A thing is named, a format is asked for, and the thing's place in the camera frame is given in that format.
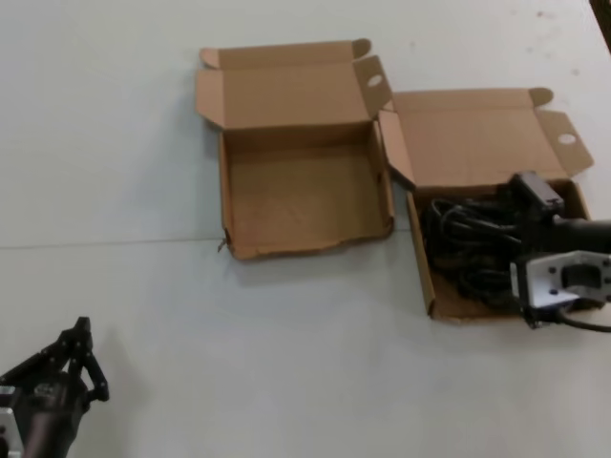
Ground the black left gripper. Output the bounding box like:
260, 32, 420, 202
0, 315, 111, 458

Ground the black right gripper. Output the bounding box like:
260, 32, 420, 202
507, 171, 611, 261

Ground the empty brown cardboard box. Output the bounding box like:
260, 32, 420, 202
194, 38, 396, 261

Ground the brown cardboard box with cables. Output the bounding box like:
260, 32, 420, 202
378, 87, 596, 322

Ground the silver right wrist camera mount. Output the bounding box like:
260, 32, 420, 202
509, 250, 611, 331

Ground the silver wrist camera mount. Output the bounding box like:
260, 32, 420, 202
509, 250, 611, 331
0, 385, 23, 458

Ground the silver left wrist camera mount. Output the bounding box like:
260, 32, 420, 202
0, 385, 23, 458

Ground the black power cable pile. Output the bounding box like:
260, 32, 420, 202
423, 245, 526, 309

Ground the black camera cable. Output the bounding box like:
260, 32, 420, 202
543, 308, 611, 332

